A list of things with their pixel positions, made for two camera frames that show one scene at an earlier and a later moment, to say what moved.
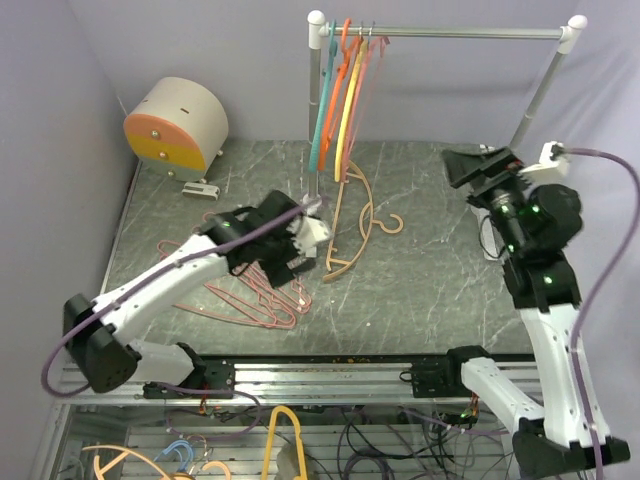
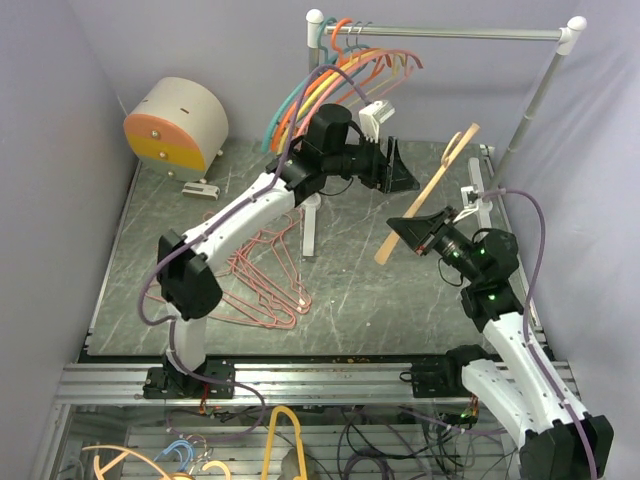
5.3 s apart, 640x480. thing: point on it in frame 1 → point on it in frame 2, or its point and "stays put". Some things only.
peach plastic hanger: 352,224 → 451,152
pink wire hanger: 254,297 stays put
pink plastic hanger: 373,57 → 359,59
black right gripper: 470,166 → 420,232
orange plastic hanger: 328,126 → 375,56
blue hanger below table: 186,452 stays put
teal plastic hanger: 326,77 → 327,61
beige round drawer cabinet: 178,127 stays put
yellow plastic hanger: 351,100 → 313,91
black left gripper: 280,273 → 389,176
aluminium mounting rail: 386,384 stays put
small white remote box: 201,190 stays put
